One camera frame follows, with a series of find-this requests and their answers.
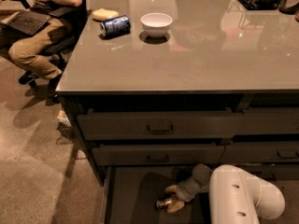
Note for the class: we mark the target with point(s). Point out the dark round container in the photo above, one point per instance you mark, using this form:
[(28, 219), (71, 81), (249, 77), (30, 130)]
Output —
[(289, 7)]

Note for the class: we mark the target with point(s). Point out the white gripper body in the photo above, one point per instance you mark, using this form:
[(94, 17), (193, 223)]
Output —
[(186, 191)]

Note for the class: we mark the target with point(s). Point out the blue soda can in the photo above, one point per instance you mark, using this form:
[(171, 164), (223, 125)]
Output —
[(116, 26)]

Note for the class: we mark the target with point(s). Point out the top left drawer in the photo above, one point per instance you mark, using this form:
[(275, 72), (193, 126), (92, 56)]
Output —
[(158, 125)]

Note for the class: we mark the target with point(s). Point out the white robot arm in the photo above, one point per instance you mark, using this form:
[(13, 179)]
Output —
[(235, 196)]

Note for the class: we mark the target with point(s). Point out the black office chair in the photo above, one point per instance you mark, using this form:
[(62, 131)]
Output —
[(54, 52)]

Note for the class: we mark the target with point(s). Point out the yellow sponge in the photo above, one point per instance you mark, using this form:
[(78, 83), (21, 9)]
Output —
[(102, 14)]

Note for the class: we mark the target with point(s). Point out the middle left drawer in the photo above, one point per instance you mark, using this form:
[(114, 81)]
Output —
[(157, 154)]

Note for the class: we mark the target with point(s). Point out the open bottom drawer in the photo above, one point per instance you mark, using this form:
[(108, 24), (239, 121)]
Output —
[(131, 194)]

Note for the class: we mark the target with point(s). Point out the orange soda can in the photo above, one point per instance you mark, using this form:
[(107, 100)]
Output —
[(166, 202)]

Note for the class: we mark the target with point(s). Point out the middle right drawer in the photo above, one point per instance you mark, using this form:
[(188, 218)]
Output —
[(261, 152)]

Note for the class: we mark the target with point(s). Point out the black laptop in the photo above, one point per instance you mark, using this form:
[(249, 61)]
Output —
[(26, 22)]

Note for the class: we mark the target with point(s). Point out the seated person khaki trousers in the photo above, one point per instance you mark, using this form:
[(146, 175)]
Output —
[(26, 51)]

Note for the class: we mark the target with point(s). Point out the white ceramic bowl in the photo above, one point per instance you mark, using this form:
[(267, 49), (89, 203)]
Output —
[(156, 25)]

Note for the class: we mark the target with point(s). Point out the top right drawer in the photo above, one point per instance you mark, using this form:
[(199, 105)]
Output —
[(270, 121)]

